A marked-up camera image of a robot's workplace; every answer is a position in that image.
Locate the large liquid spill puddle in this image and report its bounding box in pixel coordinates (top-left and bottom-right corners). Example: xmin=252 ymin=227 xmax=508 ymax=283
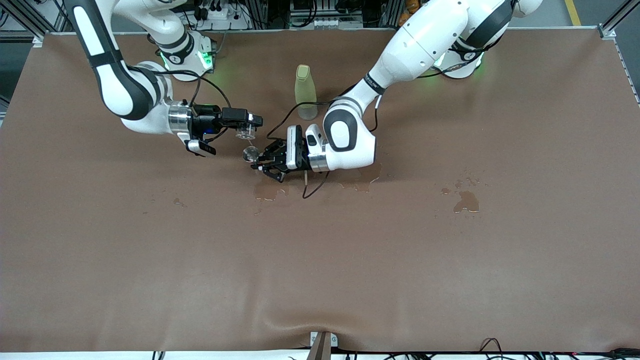
xmin=253 ymin=176 xmax=291 ymax=202

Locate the green sleeved glass bottle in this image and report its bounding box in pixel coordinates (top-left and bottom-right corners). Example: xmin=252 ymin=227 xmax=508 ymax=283
xmin=294 ymin=64 xmax=319 ymax=121

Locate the curved liquid spill puddle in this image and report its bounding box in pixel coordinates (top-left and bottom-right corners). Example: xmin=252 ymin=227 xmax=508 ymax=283
xmin=337 ymin=165 xmax=382 ymax=193

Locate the white power strip with plugs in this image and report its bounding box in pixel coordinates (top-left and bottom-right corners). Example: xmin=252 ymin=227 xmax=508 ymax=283
xmin=192 ymin=0 xmax=251 ymax=31

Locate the brown table mat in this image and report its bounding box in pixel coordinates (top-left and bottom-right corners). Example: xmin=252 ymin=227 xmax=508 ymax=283
xmin=0 ymin=27 xmax=640 ymax=353

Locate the black equipment with white connectors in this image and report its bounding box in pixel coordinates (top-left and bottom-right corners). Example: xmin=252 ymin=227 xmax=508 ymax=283
xmin=289 ymin=0 xmax=364 ymax=30

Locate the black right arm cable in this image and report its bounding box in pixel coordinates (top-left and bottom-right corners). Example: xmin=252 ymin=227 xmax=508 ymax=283
xmin=155 ymin=70 xmax=233 ymax=146

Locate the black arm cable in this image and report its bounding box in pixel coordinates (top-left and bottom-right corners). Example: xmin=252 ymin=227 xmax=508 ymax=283
xmin=265 ymin=82 xmax=381 ymax=200
xmin=155 ymin=70 xmax=233 ymax=146

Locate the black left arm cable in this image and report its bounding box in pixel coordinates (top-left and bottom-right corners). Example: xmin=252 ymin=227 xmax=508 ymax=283
xmin=265 ymin=82 xmax=381 ymax=200

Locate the metal bracket with brown bar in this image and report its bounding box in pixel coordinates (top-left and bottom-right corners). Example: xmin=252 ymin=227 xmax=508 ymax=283
xmin=306 ymin=331 xmax=339 ymax=360

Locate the aluminium frame post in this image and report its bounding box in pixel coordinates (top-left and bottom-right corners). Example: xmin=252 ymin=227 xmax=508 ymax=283
xmin=0 ymin=0 xmax=76 ymax=48
xmin=597 ymin=0 xmax=640 ymax=41

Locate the black cable loop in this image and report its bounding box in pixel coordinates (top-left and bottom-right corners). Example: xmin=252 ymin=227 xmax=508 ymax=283
xmin=479 ymin=338 xmax=504 ymax=360

